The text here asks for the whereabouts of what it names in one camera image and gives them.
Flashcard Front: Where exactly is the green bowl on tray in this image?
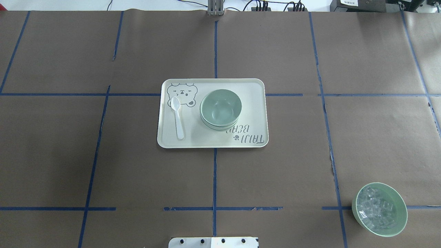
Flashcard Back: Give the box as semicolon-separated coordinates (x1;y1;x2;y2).
201;116;238;131

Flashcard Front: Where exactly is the cream bear serving tray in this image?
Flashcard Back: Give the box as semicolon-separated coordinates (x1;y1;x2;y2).
157;79;269;148

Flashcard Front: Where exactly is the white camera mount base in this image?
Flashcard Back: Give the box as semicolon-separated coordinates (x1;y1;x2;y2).
168;236;259;248

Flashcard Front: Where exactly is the green bowl with ice cubes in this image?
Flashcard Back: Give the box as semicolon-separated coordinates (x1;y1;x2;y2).
351;182;408;237

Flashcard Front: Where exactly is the aluminium frame post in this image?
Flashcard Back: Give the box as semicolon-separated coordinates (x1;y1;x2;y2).
207;0;225;16

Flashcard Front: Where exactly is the white plastic spoon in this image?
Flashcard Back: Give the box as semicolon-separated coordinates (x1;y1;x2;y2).
171;97;184;140

